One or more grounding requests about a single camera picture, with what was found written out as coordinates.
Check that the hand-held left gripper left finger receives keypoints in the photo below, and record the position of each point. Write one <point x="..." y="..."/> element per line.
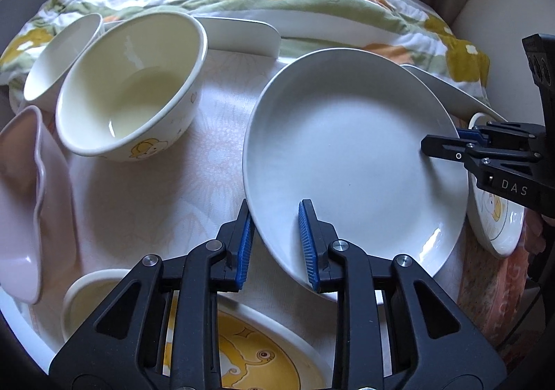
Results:
<point x="245" y="242"/>

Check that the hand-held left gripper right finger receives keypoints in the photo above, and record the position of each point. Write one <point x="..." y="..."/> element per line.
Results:
<point x="308" y="242"/>

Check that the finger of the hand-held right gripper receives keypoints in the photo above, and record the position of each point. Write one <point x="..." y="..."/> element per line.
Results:
<point x="442" y="149"/>
<point x="470" y="135"/>

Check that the large white plate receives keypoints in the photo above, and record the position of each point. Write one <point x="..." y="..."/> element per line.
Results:
<point x="347" y="147"/>

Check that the white tray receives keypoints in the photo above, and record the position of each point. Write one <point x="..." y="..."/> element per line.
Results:
<point x="243" y="36"/>

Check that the small white bowl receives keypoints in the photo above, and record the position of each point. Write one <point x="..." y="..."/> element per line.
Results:
<point x="56" y="64"/>

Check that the small white cartoon plate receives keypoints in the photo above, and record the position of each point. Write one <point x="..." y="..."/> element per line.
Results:
<point x="498" y="221"/>

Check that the white patterned cloth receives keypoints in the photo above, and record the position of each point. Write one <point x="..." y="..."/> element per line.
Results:
<point x="195" y="199"/>

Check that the yellow cartoon plate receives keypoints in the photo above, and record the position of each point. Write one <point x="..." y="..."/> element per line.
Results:
<point x="260" y="346"/>

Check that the pink patterned cloth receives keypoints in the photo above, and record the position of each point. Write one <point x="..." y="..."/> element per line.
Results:
<point x="490" y="299"/>

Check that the cream bowl with duck print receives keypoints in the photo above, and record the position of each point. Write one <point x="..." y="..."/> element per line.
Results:
<point x="130" y="82"/>

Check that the pink wavy bowl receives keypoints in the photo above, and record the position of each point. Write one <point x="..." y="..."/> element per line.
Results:
<point x="21" y="221"/>

